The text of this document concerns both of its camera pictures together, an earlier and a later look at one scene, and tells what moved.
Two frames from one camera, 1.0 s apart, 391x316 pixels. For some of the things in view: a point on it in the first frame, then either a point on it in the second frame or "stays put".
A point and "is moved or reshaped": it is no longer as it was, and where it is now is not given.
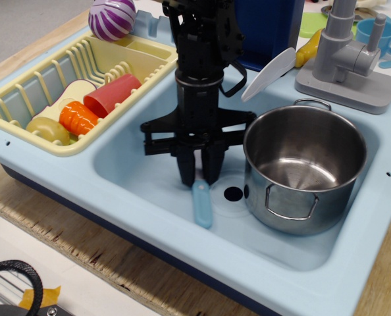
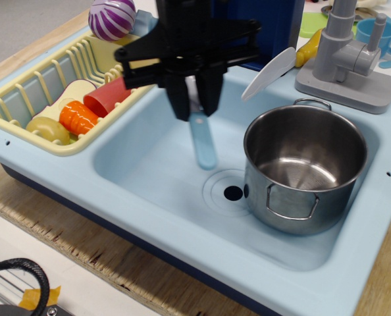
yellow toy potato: [49, 129] stays put
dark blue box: [270, 27] stays put
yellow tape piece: [50, 297] stays put
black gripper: [197, 121] → [187, 39]
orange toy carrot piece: [77, 118] stays put
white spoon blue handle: [202, 194] is moved or reshaped
